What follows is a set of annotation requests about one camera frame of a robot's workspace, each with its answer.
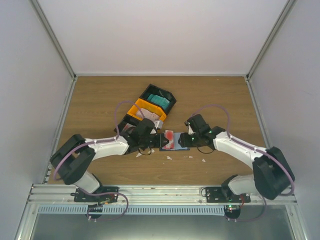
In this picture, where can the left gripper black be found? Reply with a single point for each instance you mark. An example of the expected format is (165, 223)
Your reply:
(162, 137)

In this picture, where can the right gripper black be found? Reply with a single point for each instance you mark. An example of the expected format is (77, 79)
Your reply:
(185, 142)

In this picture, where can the navy blue card holder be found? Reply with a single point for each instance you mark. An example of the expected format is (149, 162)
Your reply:
(175, 144)

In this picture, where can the red circle white card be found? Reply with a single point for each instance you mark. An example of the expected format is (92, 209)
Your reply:
(169, 134)

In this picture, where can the black bin with red cards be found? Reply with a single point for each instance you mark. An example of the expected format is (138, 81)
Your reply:
(132, 120)

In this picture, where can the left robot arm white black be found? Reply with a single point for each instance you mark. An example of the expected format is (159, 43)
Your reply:
(72, 160)

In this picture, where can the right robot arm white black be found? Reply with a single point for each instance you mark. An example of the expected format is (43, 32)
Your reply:
(271, 173)

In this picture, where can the white vip card stack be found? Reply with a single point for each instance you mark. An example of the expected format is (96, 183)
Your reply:
(144, 113)

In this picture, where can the red white card stack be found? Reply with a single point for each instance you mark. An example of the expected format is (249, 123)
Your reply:
(127, 126)

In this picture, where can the orange bin with cards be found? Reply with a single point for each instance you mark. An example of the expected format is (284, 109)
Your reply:
(140, 103)

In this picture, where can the teal card stack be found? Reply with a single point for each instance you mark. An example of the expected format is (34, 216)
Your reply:
(159, 100)

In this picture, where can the black bin with teal cards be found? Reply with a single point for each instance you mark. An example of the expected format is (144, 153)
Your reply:
(152, 89)

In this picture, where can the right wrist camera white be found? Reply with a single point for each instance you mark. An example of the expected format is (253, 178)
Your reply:
(190, 130)

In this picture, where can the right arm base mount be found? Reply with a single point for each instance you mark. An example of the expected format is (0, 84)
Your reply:
(216, 194)

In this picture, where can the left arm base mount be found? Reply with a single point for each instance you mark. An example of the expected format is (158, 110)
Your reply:
(96, 196)

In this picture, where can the slotted cable duct grey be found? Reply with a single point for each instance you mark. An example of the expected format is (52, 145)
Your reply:
(134, 209)

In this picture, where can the aluminium rail frame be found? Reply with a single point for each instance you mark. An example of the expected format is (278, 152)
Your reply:
(136, 194)

